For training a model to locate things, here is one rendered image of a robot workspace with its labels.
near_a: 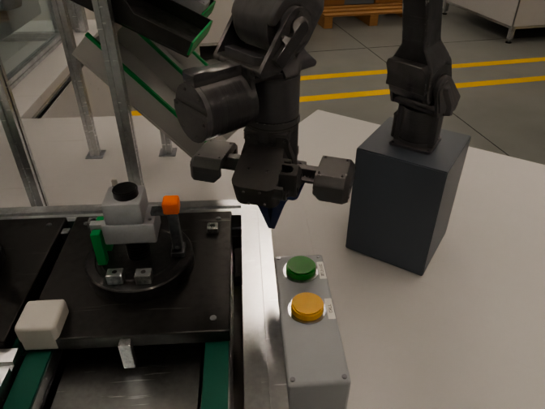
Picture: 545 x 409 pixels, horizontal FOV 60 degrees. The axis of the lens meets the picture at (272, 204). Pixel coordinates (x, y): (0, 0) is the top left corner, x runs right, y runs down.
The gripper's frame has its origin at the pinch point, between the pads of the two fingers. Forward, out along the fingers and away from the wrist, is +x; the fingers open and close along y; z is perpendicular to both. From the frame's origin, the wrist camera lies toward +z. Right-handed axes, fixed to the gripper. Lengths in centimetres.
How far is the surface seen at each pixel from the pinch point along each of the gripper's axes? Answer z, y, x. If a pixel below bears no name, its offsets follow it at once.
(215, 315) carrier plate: 10.5, -4.0, 10.0
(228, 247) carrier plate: -1.6, -7.0, 10.1
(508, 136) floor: -267, 84, 110
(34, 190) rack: -5.7, -42.8, 9.7
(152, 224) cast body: 5.9, -13.5, 1.7
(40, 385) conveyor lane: 23.2, -19.7, 12.7
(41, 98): -65, -93, 24
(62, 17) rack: -37, -55, -10
